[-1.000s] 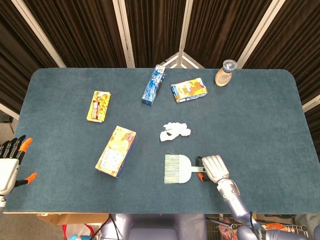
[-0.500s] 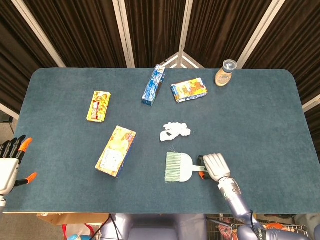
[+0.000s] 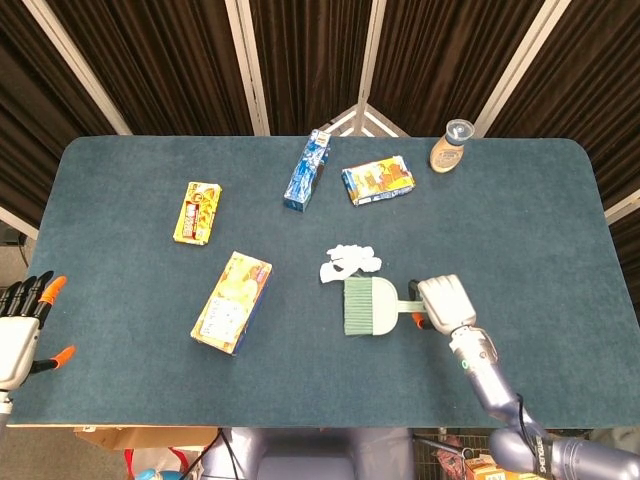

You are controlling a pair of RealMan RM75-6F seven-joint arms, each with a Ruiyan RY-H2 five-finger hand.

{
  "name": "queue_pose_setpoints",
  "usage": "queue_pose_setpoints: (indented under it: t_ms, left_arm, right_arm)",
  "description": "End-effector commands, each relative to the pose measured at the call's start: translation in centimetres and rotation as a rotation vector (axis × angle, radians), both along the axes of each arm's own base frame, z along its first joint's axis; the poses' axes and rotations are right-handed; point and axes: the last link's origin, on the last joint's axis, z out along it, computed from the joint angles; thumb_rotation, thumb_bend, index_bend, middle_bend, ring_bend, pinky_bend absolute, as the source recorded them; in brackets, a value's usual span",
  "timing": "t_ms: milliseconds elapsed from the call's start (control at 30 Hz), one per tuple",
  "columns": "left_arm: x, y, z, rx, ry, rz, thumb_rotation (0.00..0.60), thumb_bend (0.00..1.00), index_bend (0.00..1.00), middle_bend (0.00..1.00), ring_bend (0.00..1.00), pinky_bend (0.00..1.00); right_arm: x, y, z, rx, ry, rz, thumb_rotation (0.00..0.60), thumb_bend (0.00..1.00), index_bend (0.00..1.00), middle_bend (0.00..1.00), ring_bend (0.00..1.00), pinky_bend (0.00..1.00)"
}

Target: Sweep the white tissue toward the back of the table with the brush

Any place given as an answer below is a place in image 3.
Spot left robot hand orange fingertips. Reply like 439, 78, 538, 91
0, 270, 77, 392

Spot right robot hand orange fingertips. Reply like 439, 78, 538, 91
408, 273, 479, 335

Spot pale green hand broom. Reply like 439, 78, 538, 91
341, 277, 426, 337

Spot blue felt table mat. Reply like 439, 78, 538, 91
9, 135, 640, 430

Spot flat yellow blue snack packet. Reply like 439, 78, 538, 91
341, 154, 417, 207

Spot beige sauce bottle clear cap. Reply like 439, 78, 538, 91
427, 118, 476, 175

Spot red snack packet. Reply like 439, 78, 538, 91
432, 434, 469, 471

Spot brown cardboard box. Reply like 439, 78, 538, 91
74, 425, 219, 451

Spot orange carton box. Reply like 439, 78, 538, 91
464, 457, 506, 480

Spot long blue carton box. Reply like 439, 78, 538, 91
283, 128, 332, 213

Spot purple grey robot torso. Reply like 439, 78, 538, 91
199, 427, 416, 480

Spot large yellow blue snack box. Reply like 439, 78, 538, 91
190, 250, 274, 357

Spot brown pleated curtain panel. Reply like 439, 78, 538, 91
0, 0, 119, 229
44, 0, 259, 137
487, 0, 640, 281
249, 0, 374, 136
369, 0, 546, 137

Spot small yellow red snack box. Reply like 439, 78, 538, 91
172, 180, 224, 247

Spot white partition frame post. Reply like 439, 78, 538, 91
0, 204, 40, 241
22, 0, 132, 136
356, 0, 387, 109
473, 0, 557, 139
603, 188, 640, 224
224, 0, 272, 136

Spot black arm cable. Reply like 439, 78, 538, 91
514, 393, 551, 451

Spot black wire basket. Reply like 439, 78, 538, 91
412, 428, 506, 480

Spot white bag red handles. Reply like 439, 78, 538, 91
123, 446, 204, 480

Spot white partition base frame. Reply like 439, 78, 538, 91
323, 103, 412, 139

